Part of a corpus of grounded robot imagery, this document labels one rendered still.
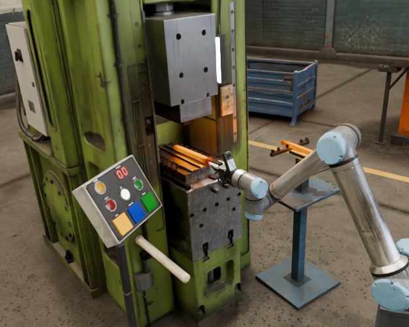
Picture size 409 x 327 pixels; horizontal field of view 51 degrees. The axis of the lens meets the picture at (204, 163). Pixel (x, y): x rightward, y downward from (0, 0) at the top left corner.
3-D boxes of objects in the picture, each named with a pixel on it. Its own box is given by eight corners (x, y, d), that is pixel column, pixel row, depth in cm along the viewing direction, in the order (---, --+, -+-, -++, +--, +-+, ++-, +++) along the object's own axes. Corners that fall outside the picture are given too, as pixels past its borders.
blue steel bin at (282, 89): (316, 109, 630) (320, 60, 601) (295, 125, 572) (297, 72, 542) (245, 100, 694) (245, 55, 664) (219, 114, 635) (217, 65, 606)
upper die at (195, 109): (211, 113, 225) (211, 96, 221) (180, 122, 214) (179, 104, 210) (167, 98, 255) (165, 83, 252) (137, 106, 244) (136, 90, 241)
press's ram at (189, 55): (230, 91, 228) (228, 12, 212) (171, 106, 207) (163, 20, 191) (184, 79, 259) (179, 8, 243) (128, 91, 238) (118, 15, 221)
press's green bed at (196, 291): (243, 296, 281) (241, 236, 262) (197, 325, 260) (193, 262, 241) (192, 257, 321) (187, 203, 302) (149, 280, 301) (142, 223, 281)
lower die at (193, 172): (214, 174, 240) (213, 160, 236) (185, 186, 229) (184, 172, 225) (172, 154, 270) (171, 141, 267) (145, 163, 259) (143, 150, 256)
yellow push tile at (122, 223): (133, 226, 183) (124, 212, 182) (122, 236, 177) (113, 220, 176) (130, 227, 184) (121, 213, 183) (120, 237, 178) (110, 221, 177)
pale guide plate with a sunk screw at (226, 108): (234, 113, 251) (233, 84, 244) (222, 117, 246) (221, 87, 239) (231, 112, 253) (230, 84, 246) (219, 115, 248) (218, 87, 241)
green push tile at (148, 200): (158, 204, 199) (150, 190, 198) (149, 212, 193) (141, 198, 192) (155, 205, 200) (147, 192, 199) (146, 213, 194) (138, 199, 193)
